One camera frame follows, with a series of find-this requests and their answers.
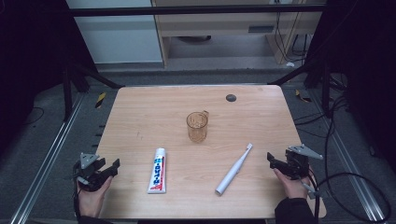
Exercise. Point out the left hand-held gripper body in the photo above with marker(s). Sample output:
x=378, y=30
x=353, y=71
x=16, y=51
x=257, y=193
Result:
x=88, y=169

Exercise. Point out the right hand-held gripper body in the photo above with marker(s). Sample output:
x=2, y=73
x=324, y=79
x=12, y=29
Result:
x=299, y=161

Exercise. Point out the white electric toothbrush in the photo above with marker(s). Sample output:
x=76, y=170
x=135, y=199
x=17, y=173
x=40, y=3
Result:
x=233, y=171

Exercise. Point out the white toothpaste tube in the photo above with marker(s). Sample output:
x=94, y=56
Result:
x=158, y=171

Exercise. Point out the amber transparent cup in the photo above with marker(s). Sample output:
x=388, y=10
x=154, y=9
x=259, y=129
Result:
x=197, y=126

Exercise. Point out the person's right hand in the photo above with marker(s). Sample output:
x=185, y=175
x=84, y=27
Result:
x=292, y=186

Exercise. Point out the person's left hand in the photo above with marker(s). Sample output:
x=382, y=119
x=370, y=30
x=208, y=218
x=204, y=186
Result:
x=91, y=200

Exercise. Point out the yellow black tape strip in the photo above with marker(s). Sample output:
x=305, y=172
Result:
x=100, y=100
x=302, y=97

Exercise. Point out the black metal stand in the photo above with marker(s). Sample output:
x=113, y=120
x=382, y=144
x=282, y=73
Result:
x=325, y=90
x=67, y=93

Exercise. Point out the small white round object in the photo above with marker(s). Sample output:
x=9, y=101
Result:
x=290, y=64

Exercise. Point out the white cabinet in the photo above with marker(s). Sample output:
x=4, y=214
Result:
x=118, y=37

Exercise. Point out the light wooden desk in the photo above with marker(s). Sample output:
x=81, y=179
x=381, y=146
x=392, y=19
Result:
x=218, y=25

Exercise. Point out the black horizontal bar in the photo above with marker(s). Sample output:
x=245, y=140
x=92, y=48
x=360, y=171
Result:
x=186, y=10

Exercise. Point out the aluminium floor rail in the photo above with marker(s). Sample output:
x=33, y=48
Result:
x=348, y=158
x=46, y=158

